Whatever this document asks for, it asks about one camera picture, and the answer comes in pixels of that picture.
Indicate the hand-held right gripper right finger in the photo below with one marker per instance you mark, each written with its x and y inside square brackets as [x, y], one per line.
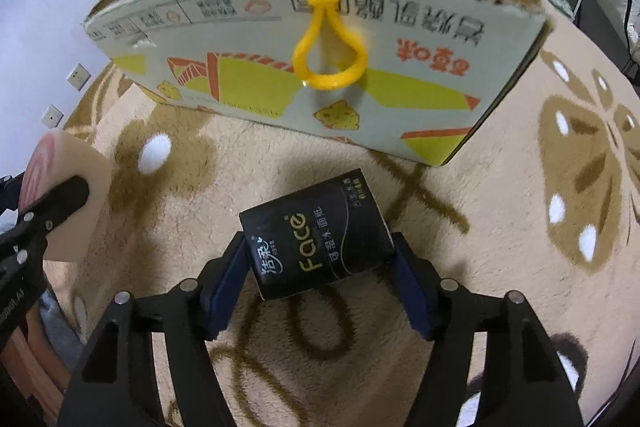
[417, 292]

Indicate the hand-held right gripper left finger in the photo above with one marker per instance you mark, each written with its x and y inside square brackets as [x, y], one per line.
[225, 292]

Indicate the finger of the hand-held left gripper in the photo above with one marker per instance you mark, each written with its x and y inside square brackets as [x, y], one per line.
[9, 194]
[60, 202]

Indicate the pink squishy cake toy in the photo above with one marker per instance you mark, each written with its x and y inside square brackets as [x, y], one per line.
[80, 167]

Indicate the black tissue pack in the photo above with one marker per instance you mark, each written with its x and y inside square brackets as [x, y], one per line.
[320, 237]

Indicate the printed cardboard box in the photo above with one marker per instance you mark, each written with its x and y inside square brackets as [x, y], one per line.
[240, 107]

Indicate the person's jeans leg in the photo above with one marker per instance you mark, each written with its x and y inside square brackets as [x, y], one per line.
[60, 317]

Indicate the patterned beige blanket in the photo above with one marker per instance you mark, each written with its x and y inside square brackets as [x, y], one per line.
[450, 232]

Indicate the white wall socket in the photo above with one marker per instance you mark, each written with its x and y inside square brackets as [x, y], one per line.
[78, 77]
[52, 116]

